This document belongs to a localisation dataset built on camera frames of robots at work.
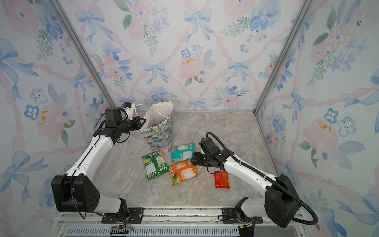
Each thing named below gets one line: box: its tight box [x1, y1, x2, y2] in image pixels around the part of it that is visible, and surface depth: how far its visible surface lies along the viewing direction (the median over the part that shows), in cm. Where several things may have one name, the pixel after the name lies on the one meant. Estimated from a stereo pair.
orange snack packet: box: [168, 159, 199, 187], surface depth 88 cm
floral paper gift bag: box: [140, 101, 175, 152], surface depth 85 cm
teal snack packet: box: [171, 143, 196, 163], surface depth 95 cm
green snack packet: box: [142, 150, 170, 181], surface depth 91 cm
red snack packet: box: [213, 170, 231, 190], surface depth 86 cm
